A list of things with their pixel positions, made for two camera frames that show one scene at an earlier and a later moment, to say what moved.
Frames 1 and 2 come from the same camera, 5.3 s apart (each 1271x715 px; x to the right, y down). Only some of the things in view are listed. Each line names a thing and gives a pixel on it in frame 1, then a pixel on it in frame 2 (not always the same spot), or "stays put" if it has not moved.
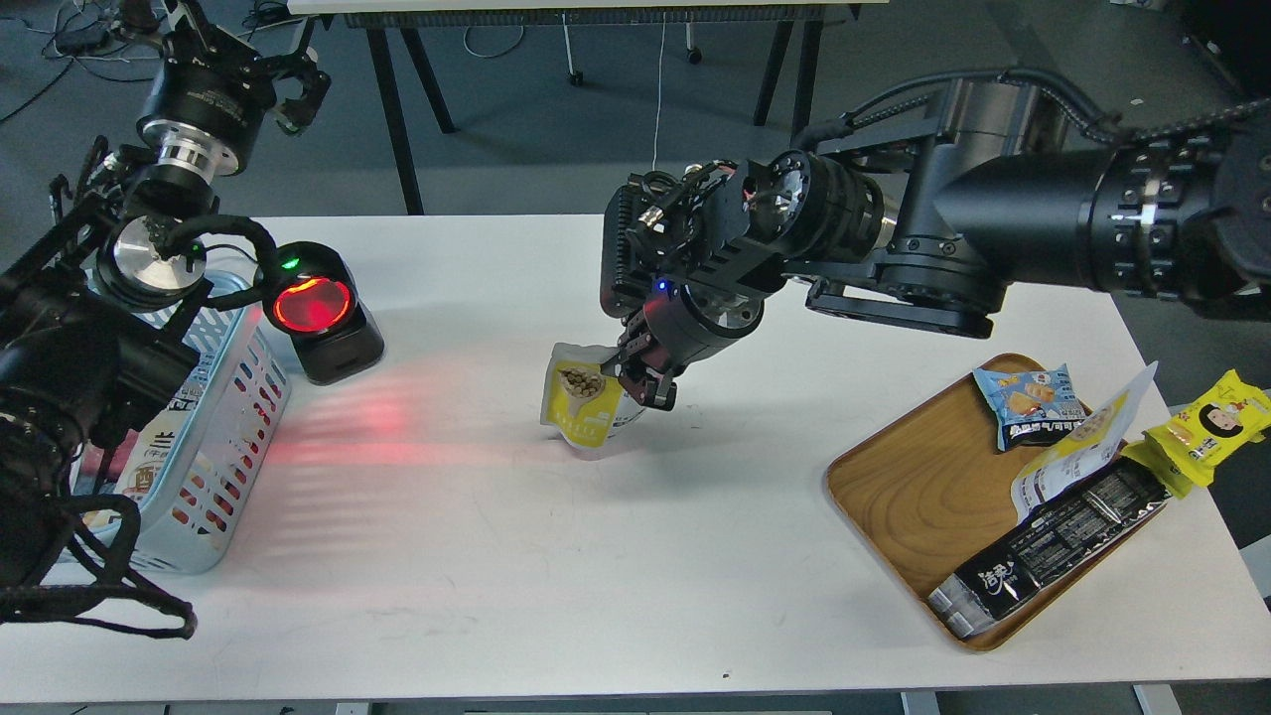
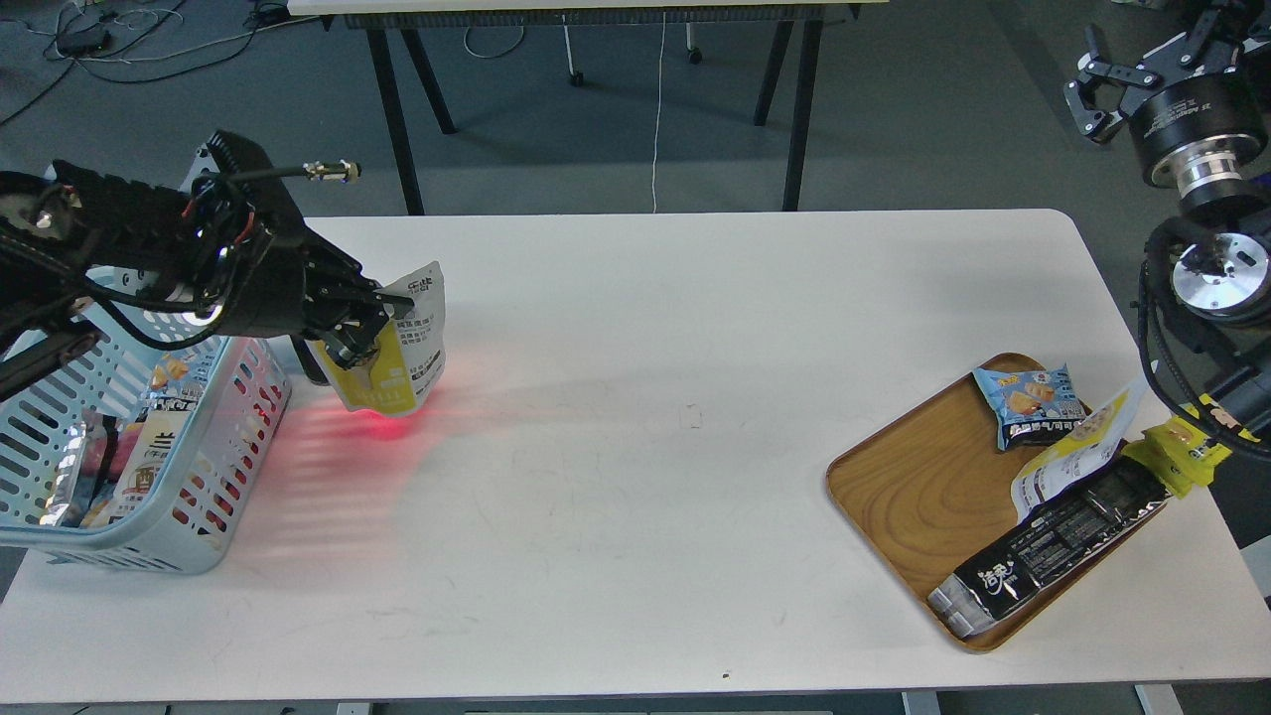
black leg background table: [407, 15] stays put
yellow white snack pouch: [587, 404] to [408, 369]
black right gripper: [675, 244] to [1198, 107]
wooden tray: [931, 485] stays put
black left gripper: [212, 94] to [259, 272]
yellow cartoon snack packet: [1184, 451] stays put
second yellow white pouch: [1084, 448] stays put
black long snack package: [1048, 546] stays put
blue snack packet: [1030, 407] stays put
